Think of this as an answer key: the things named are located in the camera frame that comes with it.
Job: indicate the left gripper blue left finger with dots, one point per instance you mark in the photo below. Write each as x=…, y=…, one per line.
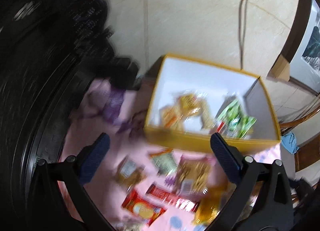
x=91, y=156

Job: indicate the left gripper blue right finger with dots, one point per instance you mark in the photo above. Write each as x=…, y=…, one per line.
x=228, y=156

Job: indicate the green apple candy bag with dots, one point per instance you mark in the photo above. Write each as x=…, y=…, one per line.
x=234, y=122

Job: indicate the clear round cookie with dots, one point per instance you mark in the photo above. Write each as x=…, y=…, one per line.
x=129, y=174

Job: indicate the orange translucent snack packet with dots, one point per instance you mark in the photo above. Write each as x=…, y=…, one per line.
x=211, y=204

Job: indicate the pink packet of crackers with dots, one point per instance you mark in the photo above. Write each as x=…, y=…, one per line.
x=192, y=175

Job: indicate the red chocolate bar wrapper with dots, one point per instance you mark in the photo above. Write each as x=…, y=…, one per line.
x=172, y=199

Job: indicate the small orange green candy packet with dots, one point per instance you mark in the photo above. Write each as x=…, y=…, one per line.
x=164, y=161

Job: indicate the small bread yellow packet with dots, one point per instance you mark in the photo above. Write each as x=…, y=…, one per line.
x=191, y=104

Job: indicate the red round biscuit packet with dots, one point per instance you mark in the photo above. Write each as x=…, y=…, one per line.
x=142, y=208

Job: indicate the orange rice crisp block packet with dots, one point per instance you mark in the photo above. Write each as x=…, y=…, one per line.
x=173, y=117

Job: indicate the clear packet white balls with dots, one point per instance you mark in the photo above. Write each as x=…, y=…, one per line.
x=128, y=226

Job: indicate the pink floral tablecloth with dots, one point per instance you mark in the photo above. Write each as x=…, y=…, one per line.
x=87, y=123

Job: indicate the blue cloth on chair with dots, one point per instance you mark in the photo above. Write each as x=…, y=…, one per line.
x=289, y=142

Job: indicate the yellow cardboard box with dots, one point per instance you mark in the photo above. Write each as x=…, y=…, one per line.
x=179, y=75

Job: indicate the wooden armchair with cushion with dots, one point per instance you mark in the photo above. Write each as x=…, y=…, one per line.
x=305, y=162

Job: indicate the framed lotus painting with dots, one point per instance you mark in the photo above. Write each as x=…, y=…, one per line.
x=303, y=54

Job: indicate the dark carved wooden furniture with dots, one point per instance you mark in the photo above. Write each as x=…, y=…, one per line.
x=51, y=51

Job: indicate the cardboard frame corner protector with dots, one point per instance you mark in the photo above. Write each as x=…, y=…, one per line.
x=281, y=69

